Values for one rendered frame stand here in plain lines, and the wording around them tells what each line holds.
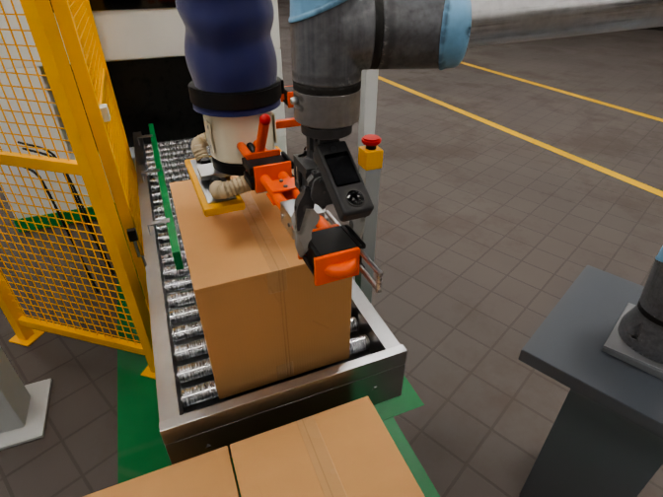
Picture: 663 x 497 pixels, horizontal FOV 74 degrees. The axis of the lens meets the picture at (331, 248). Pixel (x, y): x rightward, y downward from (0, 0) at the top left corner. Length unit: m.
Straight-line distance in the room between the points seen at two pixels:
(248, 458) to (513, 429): 1.17
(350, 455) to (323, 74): 0.92
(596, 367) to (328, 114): 0.94
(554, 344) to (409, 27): 0.93
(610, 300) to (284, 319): 0.94
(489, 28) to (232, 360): 0.95
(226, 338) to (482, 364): 1.37
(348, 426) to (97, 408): 1.24
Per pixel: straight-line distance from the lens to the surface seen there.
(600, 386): 1.24
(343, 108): 0.58
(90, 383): 2.29
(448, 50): 0.59
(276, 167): 0.95
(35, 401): 2.32
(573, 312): 1.41
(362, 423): 1.26
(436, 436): 1.93
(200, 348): 1.49
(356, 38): 0.56
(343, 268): 0.65
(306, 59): 0.57
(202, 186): 1.19
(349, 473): 1.19
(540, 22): 0.79
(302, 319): 1.20
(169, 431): 1.24
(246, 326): 1.15
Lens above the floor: 1.59
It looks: 34 degrees down
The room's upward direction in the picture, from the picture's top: straight up
